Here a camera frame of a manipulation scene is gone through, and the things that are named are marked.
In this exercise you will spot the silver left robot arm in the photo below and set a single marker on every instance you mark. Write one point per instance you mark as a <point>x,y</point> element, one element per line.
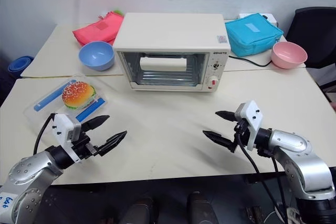
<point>29,171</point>

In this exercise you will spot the green object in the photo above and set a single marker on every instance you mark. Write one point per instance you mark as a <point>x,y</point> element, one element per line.
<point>119,11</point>

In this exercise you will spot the black chair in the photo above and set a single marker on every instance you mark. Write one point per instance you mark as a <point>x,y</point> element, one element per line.
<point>315,35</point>

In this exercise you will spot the small oven mode knob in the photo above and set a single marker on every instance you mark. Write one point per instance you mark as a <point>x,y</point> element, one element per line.
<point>216,65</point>

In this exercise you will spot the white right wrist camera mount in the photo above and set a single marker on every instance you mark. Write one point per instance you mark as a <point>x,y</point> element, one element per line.
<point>253,119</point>

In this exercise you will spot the red fabric pouch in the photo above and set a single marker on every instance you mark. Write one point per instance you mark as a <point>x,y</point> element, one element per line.
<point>97,28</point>

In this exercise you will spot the dark rounded shape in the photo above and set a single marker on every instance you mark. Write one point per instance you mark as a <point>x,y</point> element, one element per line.
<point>199,208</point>
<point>139,211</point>

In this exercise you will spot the pink bowl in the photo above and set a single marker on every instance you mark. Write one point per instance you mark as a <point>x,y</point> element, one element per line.
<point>288,54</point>

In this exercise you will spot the glass oven door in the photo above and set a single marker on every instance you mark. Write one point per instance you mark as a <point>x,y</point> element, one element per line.
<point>162,77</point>

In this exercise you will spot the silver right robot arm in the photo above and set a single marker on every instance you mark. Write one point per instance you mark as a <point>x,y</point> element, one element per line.
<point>302,155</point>

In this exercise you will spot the clear container with blue clips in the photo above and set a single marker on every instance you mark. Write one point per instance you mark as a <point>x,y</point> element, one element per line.
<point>47,100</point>

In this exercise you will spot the toy hamburger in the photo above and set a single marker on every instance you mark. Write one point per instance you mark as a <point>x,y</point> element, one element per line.
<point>77,94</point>

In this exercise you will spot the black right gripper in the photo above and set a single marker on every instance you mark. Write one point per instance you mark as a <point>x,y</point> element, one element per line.
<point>242,132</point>

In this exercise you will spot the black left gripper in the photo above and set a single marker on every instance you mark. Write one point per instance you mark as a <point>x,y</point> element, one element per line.
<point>82,146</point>

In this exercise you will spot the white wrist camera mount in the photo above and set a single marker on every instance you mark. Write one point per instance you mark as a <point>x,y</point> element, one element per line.
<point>253,119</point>
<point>63,127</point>

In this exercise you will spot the blue bowl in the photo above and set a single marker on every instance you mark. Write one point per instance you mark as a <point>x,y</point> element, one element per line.
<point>96,56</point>

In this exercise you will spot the white red timer knob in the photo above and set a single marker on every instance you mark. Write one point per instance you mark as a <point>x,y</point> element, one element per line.
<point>213,81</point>

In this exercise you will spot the cyan fabric bag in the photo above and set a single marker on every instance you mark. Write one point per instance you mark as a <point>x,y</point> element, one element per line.
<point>252,33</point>

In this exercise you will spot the cream toaster oven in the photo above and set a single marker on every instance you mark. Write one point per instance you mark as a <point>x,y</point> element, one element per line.
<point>170,30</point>

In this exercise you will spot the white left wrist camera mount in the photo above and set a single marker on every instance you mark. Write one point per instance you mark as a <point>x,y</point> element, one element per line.
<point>63,127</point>

